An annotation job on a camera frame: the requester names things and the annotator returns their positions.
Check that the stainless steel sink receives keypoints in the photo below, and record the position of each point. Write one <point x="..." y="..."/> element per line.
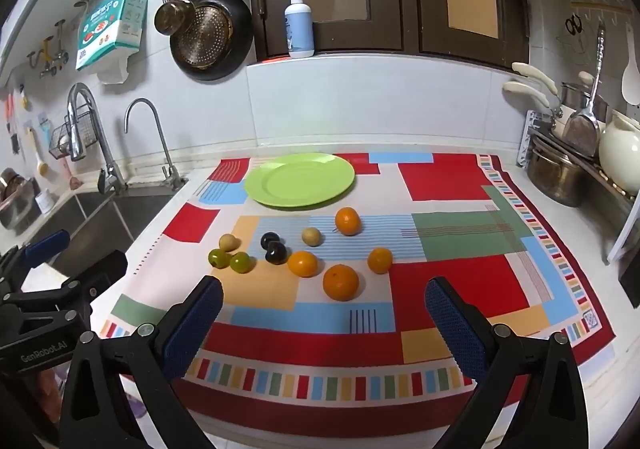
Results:
<point x="100" y="219"/>

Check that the small white cup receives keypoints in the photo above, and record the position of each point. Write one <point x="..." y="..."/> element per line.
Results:
<point x="45" y="203"/>

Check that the gold perforated colander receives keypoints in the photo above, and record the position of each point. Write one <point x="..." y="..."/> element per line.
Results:
<point x="205" y="41"/>

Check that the thin gooseneck faucet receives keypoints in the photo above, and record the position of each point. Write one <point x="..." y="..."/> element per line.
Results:
<point x="162" y="144"/>

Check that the white rice paddle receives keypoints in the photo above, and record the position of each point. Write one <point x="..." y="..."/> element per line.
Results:
<point x="631" y="79"/>

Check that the large chrome kitchen faucet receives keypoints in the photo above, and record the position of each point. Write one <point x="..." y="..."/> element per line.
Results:
<point x="77" y="129"/>

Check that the stacked metal bowls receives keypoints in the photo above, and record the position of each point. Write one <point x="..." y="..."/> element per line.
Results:
<point x="15" y="199"/>

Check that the black scissors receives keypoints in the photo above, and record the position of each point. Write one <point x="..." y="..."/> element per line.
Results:
<point x="573" y="25"/>

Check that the teal paper towel pack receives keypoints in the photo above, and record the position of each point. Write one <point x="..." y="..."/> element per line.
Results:
<point x="110" y="24"/>

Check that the white pump soap bottle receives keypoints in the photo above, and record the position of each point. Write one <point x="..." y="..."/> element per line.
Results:
<point x="299" y="29"/>

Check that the small orange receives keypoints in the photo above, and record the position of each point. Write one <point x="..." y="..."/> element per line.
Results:
<point x="380" y="261"/>
<point x="303" y="264"/>

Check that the small green round fruit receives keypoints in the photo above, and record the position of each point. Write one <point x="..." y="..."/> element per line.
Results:
<point x="218" y="258"/>
<point x="241" y="263"/>

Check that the small gold saucepan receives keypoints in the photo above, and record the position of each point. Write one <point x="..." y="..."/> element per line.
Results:
<point x="172" y="18"/>

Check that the wall water valves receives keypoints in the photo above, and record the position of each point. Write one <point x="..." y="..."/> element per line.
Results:
<point x="47" y="56"/>

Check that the steel spatula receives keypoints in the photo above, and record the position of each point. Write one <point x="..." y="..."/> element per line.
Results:
<point x="582" y="129"/>

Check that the small tan round fruit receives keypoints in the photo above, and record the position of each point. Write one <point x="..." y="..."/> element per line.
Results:
<point x="311" y="236"/>
<point x="228" y="243"/>

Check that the metal dish rack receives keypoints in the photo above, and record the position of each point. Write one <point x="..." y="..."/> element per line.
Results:
<point x="525" y="139"/>

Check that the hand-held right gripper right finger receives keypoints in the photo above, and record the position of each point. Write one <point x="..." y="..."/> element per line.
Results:
<point x="455" y="329"/>

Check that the white kettle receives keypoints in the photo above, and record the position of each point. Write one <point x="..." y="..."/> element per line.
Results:
<point x="620" y="154"/>

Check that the stainless steel pot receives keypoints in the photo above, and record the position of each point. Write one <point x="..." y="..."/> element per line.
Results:
<point x="555" y="179"/>

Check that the large orange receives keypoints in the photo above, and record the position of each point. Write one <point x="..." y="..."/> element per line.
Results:
<point x="341" y="283"/>

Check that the dark purple plum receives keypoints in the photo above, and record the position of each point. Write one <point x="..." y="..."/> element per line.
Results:
<point x="269" y="238"/>
<point x="276" y="255"/>

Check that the colourful patterned tablecloth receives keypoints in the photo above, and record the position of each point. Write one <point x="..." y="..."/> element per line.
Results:
<point x="450" y="279"/>

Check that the dish brush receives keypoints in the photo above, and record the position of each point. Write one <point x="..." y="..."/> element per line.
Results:
<point x="39" y="164"/>

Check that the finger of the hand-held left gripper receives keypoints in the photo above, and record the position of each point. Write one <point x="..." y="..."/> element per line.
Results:
<point x="47" y="245"/>
<point x="97" y="274"/>

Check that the green plate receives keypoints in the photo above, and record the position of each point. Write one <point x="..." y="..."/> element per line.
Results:
<point x="300" y="180"/>

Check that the black frying pan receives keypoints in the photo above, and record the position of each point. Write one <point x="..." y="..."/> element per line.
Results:
<point x="240" y="29"/>

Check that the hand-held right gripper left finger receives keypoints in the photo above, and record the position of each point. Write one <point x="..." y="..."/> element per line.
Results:
<point x="192" y="329"/>

